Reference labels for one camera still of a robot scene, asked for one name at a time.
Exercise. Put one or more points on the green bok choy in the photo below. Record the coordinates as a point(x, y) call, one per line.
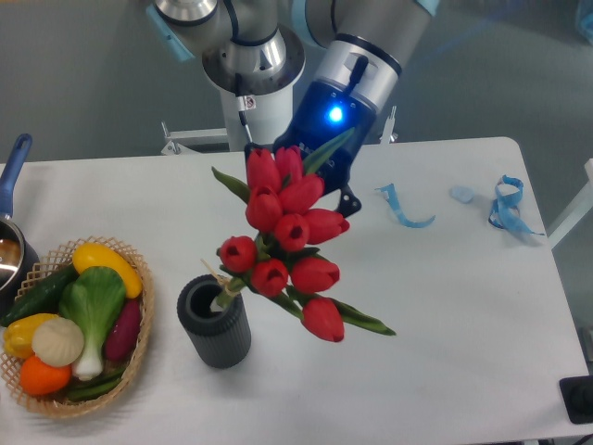
point(93, 302)

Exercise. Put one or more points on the yellow bell pepper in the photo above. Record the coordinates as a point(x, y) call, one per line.
point(18, 336)

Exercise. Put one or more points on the red tulip bouquet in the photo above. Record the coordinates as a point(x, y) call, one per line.
point(282, 262)

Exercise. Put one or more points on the white metal base frame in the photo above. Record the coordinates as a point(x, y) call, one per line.
point(217, 140)

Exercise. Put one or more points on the purple sweet potato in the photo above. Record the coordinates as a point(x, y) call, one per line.
point(123, 336)

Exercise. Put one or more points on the orange fruit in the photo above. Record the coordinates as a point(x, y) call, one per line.
point(38, 378)

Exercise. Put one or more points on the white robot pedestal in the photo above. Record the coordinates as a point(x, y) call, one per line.
point(267, 116)

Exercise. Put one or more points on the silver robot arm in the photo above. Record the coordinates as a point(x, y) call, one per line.
point(298, 73)

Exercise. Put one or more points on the blue curved strip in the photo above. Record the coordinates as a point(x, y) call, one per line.
point(389, 192)

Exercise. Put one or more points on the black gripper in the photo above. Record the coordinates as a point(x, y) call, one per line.
point(324, 113)

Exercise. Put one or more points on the blue tangled ribbon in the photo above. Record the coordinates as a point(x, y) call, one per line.
point(505, 213)

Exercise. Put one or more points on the green bean pods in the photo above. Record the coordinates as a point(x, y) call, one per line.
point(95, 388)

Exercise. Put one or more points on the black device at edge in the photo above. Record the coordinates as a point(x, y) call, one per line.
point(577, 397)

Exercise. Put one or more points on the woven wicker basket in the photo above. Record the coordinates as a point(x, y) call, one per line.
point(59, 405)

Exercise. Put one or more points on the white frame at right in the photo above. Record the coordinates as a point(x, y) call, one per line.
point(574, 212)

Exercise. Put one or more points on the blue handled saucepan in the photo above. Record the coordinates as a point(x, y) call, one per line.
point(17, 255)

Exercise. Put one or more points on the green cucumber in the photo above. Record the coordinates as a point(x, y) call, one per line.
point(43, 297)

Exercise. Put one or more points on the dark grey ribbed vase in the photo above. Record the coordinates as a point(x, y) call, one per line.
point(222, 338)

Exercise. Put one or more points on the light blue small piece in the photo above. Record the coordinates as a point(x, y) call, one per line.
point(462, 194)

